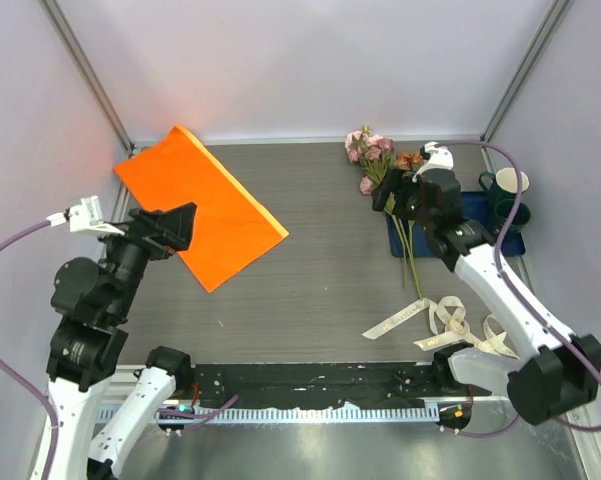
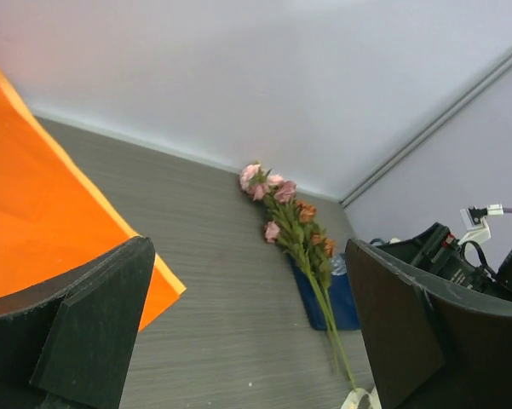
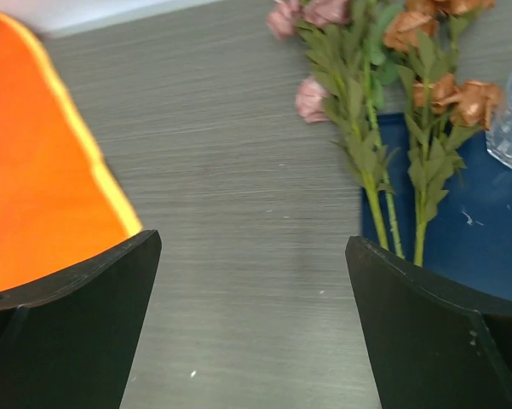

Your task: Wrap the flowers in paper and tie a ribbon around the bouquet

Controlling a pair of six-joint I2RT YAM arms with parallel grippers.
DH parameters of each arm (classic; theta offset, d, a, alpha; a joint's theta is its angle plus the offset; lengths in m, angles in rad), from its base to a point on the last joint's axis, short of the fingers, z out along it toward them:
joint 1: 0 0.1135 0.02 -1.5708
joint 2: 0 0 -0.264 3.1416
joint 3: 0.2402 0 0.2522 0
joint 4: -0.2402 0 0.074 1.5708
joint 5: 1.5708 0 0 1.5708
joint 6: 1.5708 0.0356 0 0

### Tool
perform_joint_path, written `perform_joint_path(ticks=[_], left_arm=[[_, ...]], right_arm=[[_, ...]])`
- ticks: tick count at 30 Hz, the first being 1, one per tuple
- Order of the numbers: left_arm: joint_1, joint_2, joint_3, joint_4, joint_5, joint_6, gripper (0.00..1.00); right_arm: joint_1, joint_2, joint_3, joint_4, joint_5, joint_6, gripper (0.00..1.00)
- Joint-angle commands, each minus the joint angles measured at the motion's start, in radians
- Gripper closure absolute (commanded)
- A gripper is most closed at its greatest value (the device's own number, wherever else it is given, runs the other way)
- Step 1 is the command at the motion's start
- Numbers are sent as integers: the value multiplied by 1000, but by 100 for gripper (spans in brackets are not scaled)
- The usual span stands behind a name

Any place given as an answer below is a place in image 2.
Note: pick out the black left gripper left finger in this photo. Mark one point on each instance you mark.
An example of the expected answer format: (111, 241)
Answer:
(67, 342)

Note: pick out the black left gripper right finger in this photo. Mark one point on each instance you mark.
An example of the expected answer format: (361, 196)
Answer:
(430, 343)

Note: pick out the clear plastic cup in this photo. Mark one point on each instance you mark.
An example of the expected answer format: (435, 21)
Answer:
(338, 265)

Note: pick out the cream printed ribbon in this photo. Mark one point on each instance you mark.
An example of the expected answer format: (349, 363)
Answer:
(361, 398)

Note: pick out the orange wrapping paper sheet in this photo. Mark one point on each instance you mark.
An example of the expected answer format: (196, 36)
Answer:
(53, 218)

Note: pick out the orange fake flower stem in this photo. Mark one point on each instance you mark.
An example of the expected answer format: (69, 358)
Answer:
(317, 250)

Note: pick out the pink fake flower stem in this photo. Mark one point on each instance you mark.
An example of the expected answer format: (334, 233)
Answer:
(277, 196)

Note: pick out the blue plastic tray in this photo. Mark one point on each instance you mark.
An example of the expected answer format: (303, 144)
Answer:
(341, 297)

